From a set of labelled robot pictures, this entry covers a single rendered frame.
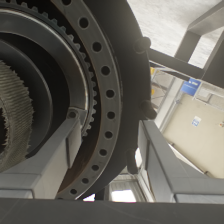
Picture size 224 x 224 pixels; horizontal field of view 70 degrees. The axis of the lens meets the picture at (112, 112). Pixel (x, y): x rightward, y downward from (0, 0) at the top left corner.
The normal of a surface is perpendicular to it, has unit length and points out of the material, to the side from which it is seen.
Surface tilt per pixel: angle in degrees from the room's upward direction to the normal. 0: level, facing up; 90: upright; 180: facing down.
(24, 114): 107
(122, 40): 90
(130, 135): 90
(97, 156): 90
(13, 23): 90
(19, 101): 120
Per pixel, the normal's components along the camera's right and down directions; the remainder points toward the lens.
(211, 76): -0.11, 0.27
